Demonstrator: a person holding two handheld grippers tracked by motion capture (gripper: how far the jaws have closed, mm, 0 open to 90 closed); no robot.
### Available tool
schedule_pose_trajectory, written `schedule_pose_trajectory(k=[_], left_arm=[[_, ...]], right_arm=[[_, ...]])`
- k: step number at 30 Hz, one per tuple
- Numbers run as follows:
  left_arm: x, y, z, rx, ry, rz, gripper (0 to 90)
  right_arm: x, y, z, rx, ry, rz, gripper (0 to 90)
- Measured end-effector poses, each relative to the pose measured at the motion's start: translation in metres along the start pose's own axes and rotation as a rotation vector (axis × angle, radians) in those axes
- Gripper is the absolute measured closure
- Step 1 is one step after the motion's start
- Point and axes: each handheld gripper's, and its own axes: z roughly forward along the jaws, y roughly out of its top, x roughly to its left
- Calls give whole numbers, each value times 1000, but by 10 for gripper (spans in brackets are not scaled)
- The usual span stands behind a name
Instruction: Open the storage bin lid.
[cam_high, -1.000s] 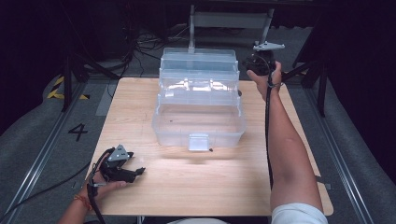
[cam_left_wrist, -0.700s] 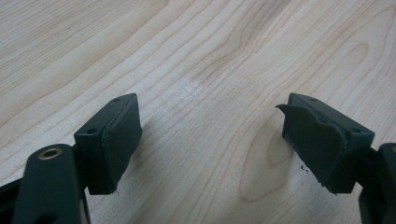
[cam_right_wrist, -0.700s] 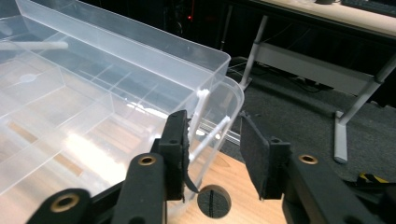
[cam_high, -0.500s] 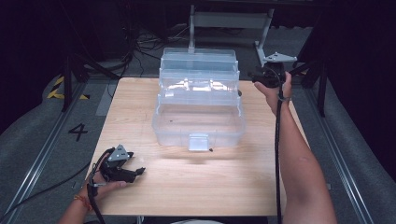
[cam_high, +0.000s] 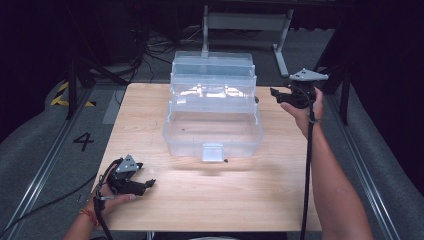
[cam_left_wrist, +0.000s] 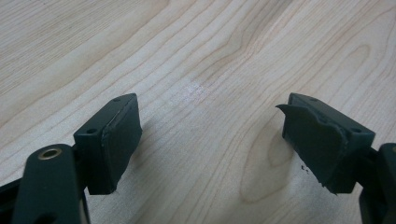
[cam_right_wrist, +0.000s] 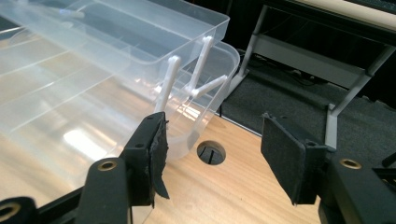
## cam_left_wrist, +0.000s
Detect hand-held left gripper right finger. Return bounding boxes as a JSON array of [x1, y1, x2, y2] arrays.
[[275, 91, 376, 196]]

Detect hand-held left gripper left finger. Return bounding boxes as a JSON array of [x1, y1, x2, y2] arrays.
[[73, 92, 144, 196]]

